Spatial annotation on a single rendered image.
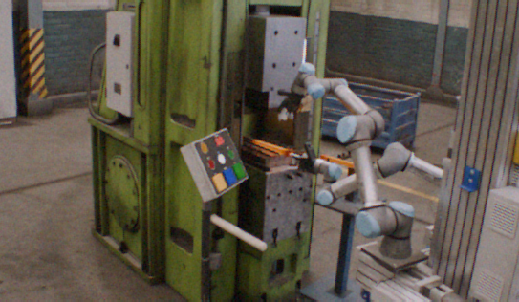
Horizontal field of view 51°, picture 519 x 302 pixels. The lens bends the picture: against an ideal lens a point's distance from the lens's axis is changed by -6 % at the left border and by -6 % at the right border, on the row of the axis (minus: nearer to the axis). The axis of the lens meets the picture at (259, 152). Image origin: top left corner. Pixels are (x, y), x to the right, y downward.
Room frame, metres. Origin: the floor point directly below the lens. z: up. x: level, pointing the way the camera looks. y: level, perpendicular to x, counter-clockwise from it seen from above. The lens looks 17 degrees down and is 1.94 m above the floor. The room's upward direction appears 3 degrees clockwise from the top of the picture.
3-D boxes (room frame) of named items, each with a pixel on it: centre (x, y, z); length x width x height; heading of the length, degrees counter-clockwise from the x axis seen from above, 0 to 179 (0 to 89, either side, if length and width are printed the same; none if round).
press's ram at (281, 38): (3.33, -0.01, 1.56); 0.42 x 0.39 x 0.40; 41
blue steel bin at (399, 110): (7.14, -1.33, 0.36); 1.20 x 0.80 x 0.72; 53
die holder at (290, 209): (3.35, -0.01, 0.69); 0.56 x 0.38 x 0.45; 41
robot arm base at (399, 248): (2.30, -0.64, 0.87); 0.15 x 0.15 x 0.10
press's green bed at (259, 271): (3.35, -0.01, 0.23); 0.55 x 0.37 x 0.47; 41
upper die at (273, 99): (3.30, 0.02, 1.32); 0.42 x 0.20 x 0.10; 41
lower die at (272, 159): (3.30, 0.02, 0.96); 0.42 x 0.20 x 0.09; 41
